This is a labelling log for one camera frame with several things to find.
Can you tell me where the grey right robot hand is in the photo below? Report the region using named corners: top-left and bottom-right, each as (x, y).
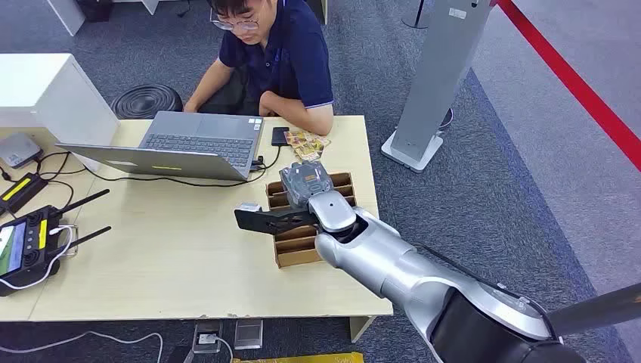
top-left (278, 160), bottom-right (335, 209)

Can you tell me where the cardboard slotted card holder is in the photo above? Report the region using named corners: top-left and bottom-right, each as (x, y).
top-left (265, 172), bottom-right (358, 269)

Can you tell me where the person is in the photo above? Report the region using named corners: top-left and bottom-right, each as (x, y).
top-left (182, 0), bottom-right (335, 137)

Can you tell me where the pile of yellow cards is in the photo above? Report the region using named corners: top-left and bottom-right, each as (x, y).
top-left (283, 129), bottom-right (332, 163)

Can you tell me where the grey laptop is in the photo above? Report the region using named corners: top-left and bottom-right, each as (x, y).
top-left (55, 110), bottom-right (265, 182)

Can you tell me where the pale desk leg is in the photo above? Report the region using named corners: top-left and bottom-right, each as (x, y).
top-left (348, 315), bottom-right (377, 345)

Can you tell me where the grey floor socket plate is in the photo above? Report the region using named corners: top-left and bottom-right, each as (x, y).
top-left (233, 318), bottom-right (265, 351)

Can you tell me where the yellow cardboard sheet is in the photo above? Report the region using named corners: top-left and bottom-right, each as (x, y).
top-left (231, 351), bottom-right (366, 363)

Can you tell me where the black round ribbed stool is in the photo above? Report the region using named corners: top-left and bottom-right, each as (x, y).
top-left (110, 83), bottom-right (184, 121)

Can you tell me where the grey upright stand with base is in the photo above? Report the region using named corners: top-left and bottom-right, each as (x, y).
top-left (379, 0), bottom-right (495, 175)

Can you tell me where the white cabinet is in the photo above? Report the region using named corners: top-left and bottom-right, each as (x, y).
top-left (0, 53), bottom-right (121, 174)

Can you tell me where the black remote controller with antennas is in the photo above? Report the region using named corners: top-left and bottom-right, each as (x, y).
top-left (0, 188), bottom-right (113, 298)

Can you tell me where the black power brick yellow label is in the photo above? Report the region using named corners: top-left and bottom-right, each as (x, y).
top-left (0, 172), bottom-right (50, 217)

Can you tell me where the small grey box device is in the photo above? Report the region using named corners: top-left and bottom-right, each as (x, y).
top-left (0, 132), bottom-right (44, 170)

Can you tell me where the red barrier belt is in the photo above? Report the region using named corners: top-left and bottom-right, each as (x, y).
top-left (494, 0), bottom-right (641, 172)

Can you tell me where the dark grey robot body bar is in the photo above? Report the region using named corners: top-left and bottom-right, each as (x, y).
top-left (547, 281), bottom-right (641, 338)

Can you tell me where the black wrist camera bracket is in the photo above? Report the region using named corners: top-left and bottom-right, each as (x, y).
top-left (234, 207), bottom-right (320, 237)

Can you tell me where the black round post base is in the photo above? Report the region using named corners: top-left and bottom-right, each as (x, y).
top-left (401, 0), bottom-right (432, 30)

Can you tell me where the black cable by power brick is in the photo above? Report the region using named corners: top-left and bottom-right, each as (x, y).
top-left (0, 150), bottom-right (87, 212)

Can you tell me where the white cable on floor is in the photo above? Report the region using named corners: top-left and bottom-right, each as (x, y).
top-left (0, 330), bottom-right (165, 363)

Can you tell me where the white cable on controller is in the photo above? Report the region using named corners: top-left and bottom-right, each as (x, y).
top-left (0, 225), bottom-right (75, 292)

